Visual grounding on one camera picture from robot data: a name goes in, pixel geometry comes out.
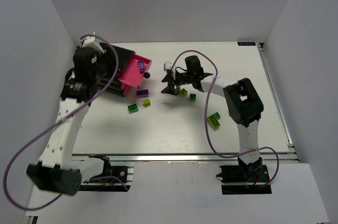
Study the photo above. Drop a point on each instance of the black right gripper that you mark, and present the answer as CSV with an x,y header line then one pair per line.
x,y
172,79

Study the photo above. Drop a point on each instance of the purple lego brick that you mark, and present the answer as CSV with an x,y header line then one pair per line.
x,y
142,93

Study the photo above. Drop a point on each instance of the purple lego plate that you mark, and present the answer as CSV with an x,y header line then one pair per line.
x,y
141,66

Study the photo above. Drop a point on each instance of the black pink drawer organizer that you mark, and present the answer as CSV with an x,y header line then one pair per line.
x,y
128,75

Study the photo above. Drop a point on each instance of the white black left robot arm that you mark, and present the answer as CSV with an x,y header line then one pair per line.
x,y
53,172

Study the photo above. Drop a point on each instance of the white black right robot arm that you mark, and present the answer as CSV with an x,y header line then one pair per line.
x,y
244,107

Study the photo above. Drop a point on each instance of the lime hollow lego brick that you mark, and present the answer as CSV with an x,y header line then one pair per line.
x,y
183,92

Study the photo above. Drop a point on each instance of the green hollow lego brick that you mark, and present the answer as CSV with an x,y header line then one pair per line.
x,y
192,97

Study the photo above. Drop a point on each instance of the lime 2x2 lego brick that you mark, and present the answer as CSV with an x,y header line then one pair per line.
x,y
146,102

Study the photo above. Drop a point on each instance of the green 2x3 lego brick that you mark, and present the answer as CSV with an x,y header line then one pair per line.
x,y
132,108

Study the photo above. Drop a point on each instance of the lime long lego brick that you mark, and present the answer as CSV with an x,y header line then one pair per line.
x,y
213,121

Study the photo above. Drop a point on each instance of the green lego under lime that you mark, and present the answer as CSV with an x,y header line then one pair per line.
x,y
217,116

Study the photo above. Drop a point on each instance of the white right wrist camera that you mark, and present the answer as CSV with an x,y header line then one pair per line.
x,y
168,66

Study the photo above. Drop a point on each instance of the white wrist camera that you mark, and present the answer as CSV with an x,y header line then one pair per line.
x,y
168,66
90,41

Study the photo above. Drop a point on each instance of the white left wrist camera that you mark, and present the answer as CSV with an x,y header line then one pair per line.
x,y
90,41

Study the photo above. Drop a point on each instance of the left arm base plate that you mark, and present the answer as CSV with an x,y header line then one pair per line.
x,y
105,179

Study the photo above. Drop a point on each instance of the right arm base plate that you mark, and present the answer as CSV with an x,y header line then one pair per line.
x,y
235,182

